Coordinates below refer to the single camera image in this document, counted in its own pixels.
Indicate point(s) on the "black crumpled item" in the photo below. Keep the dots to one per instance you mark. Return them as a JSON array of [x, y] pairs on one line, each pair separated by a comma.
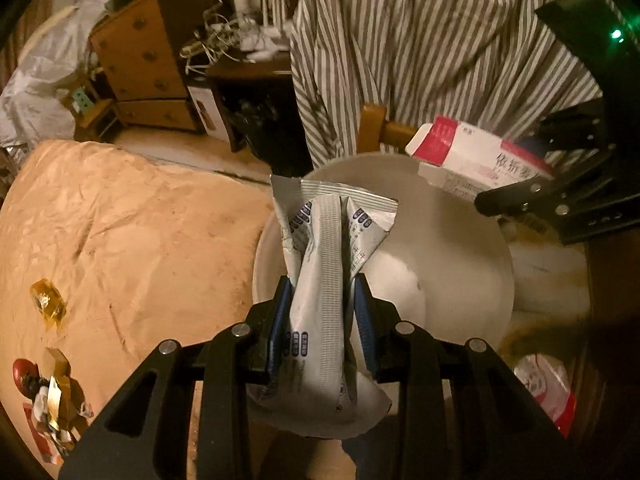
[[36, 386]]

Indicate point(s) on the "red and white plastic packet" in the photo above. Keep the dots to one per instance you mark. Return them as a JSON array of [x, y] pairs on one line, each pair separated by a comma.
[[545, 390]]

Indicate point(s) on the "striped cloth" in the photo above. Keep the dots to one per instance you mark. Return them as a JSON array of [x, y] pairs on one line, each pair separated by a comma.
[[425, 35]]

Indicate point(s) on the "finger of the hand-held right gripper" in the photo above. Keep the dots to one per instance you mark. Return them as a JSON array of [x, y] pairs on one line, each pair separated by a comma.
[[545, 197], [575, 125]]

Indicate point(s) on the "silver foil packet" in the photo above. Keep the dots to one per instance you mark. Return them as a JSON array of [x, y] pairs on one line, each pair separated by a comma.
[[320, 270]]

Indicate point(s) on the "dark wooden desk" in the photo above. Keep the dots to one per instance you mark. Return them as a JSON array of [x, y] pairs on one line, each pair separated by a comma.
[[250, 90]]

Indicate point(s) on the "red round object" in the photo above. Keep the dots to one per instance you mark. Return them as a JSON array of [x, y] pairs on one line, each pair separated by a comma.
[[25, 372]]

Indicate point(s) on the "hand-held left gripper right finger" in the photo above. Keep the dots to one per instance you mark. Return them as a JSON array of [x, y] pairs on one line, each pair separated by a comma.
[[362, 330]]

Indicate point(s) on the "red and white wrapper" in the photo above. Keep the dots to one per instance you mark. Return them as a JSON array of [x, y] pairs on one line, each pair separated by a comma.
[[42, 435]]

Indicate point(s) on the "white and red cardboard box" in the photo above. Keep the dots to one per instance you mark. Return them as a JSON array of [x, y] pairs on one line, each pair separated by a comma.
[[465, 145]]

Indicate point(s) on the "wooden dresser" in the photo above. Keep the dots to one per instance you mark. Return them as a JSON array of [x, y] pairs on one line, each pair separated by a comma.
[[145, 60]]

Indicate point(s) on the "clear plastic cover sheet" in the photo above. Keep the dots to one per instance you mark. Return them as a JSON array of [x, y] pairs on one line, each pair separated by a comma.
[[45, 75]]

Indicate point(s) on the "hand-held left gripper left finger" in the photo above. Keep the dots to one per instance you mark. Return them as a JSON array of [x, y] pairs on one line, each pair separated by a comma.
[[281, 325]]

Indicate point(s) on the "bed with tan cover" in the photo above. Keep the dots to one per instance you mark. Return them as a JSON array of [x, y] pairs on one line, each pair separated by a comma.
[[150, 235]]

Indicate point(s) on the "white framed board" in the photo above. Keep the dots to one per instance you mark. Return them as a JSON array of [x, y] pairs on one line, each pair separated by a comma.
[[207, 110]]

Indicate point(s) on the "yellow wrapper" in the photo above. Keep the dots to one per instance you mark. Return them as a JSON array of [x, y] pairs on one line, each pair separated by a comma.
[[47, 305]]

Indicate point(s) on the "white round bin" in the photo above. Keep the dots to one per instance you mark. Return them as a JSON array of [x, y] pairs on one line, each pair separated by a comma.
[[450, 260]]

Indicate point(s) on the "small wooden chair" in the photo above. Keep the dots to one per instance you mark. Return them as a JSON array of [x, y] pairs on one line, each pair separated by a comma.
[[100, 115]]

